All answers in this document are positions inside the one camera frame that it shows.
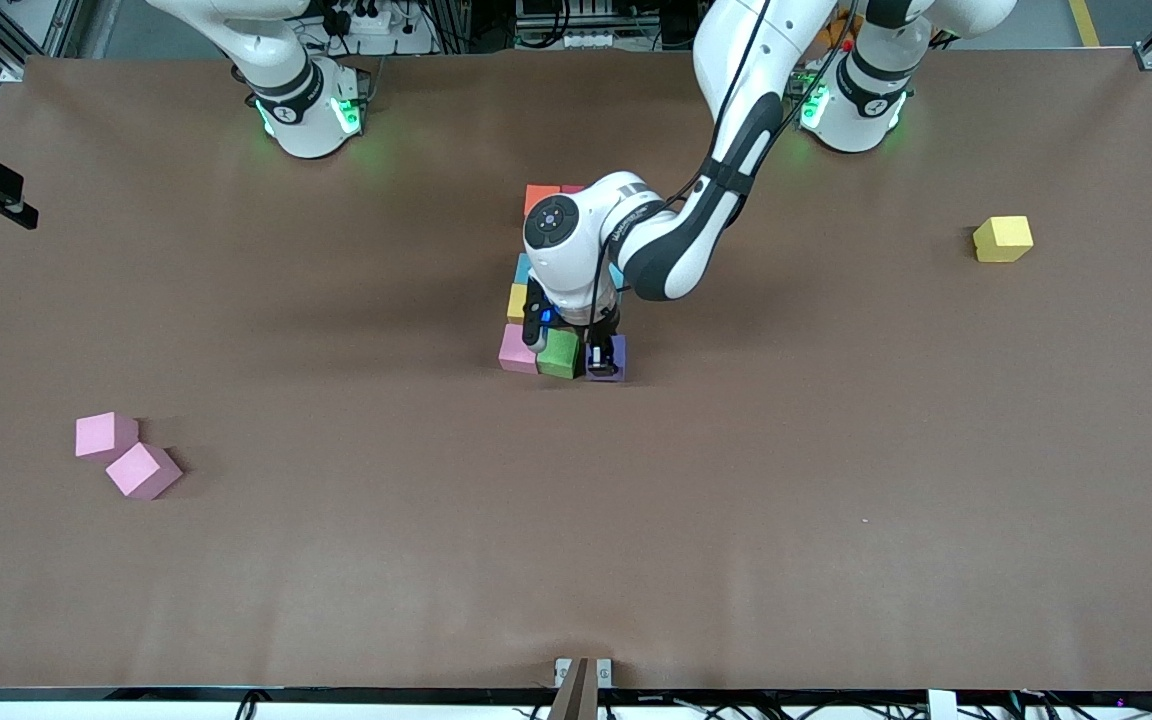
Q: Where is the orange yellow bag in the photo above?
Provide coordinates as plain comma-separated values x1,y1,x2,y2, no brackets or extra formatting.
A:
816,5,857,51

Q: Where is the brown pointed bar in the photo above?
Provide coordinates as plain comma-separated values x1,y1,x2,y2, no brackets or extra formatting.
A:
548,657,602,720

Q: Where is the white power strip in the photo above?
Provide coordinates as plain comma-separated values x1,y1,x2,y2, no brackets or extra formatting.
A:
331,0,407,37

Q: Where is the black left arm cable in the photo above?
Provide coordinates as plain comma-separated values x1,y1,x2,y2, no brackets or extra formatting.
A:
586,0,872,346

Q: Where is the white table edge bracket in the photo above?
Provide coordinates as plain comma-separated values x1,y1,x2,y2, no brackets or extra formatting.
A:
554,657,613,691

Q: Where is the purple foam cube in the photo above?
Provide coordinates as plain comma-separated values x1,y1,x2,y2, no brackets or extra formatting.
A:
584,335,627,383

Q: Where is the pink foam cube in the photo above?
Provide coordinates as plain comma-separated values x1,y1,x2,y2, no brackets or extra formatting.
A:
74,411,141,462
498,322,540,375
104,441,184,501

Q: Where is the green foam cube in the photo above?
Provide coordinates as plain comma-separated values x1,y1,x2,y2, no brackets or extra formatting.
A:
537,328,582,380

